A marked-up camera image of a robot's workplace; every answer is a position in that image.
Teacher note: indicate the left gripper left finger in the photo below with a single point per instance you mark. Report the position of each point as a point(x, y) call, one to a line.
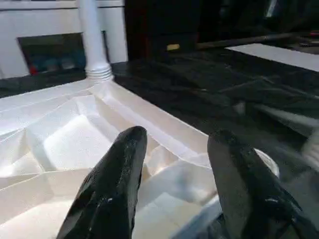
point(112, 194)

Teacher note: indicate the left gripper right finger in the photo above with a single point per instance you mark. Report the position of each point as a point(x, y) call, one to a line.
point(249, 199)

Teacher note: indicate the white plastic table top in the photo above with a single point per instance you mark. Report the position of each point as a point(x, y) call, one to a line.
point(65, 134)

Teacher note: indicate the white plastic table leg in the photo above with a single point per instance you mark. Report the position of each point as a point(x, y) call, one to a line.
point(92, 35)

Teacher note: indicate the black mat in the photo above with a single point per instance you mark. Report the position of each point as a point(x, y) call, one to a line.
point(199, 84)

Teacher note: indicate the small yellow label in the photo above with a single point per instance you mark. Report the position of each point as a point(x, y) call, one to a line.
point(173, 47)

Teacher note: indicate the black cabinet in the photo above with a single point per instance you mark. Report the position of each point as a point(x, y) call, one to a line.
point(159, 20)

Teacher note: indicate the white sideboard with glass doors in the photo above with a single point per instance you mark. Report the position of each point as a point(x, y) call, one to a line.
point(50, 20)

